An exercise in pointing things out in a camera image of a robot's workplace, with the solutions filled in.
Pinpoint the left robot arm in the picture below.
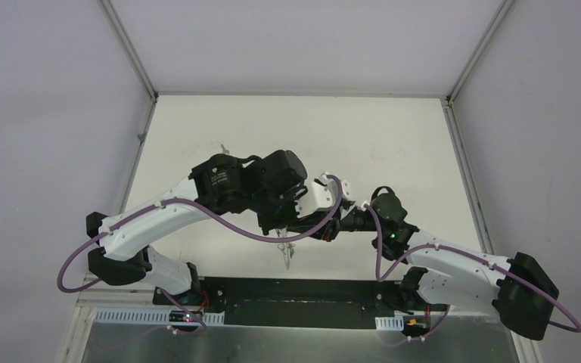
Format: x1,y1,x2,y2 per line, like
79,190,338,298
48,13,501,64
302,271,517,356
88,150,307,306

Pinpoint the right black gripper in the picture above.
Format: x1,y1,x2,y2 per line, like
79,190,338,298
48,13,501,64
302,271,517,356
286,205,384,244

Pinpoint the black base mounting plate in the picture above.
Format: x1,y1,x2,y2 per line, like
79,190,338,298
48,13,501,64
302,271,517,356
173,277,446,330

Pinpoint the perforated metal ring plate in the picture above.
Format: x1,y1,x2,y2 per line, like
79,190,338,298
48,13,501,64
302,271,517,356
275,228,296,271

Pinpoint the aluminium frame rail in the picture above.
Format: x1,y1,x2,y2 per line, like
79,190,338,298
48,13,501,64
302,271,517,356
76,282,156,308

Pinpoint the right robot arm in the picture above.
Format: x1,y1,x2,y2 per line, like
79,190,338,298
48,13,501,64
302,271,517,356
311,186,559,341

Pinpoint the white slotted cable duct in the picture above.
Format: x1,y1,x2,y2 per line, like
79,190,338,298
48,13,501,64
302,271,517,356
94,308,197,327

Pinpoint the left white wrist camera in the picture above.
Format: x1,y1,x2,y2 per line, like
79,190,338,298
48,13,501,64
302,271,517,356
296,172,355,218

